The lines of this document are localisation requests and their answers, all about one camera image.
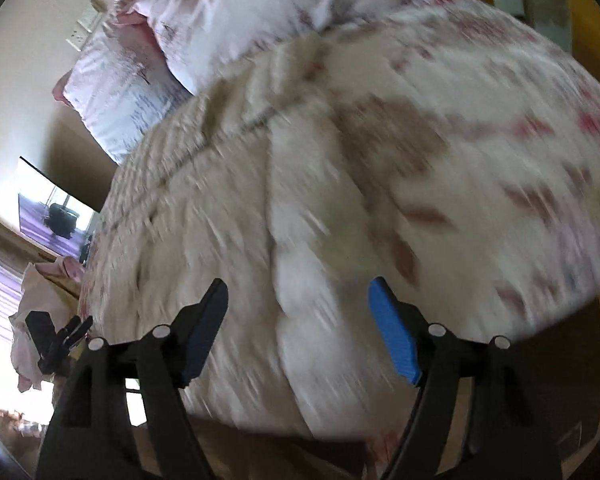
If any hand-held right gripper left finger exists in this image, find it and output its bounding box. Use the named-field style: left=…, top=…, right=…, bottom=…
left=35, top=278, right=229, bottom=480

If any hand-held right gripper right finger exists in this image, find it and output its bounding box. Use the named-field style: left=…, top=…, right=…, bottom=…
left=368, top=276, right=563, bottom=480

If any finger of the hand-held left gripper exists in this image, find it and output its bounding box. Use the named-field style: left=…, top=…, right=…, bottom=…
left=55, top=316, right=94, bottom=357

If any beige puffer jacket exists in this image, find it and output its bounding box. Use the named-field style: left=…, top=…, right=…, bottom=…
left=97, top=30, right=386, bottom=436

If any pink cloth pile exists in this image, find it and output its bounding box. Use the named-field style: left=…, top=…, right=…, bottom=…
left=9, top=255, right=88, bottom=393

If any black flat screen television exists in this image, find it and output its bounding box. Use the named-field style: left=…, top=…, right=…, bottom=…
left=18, top=156, right=102, bottom=256

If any floral bed sheet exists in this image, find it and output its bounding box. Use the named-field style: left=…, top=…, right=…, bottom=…
left=77, top=0, right=600, bottom=441

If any tree print white pillow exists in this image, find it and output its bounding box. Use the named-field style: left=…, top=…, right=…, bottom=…
left=61, top=7, right=193, bottom=165

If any pink pillow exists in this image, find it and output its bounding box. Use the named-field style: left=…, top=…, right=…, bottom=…
left=51, top=0, right=148, bottom=107

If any white floral pillow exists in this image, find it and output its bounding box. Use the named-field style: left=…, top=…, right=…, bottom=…
left=130, top=0, right=412, bottom=97

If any yellow wooden headboard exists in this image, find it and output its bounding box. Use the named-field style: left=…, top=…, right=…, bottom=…
left=460, top=0, right=600, bottom=88

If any white wall socket panel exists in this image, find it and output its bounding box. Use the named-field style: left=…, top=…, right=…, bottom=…
left=67, top=7, right=104, bottom=52

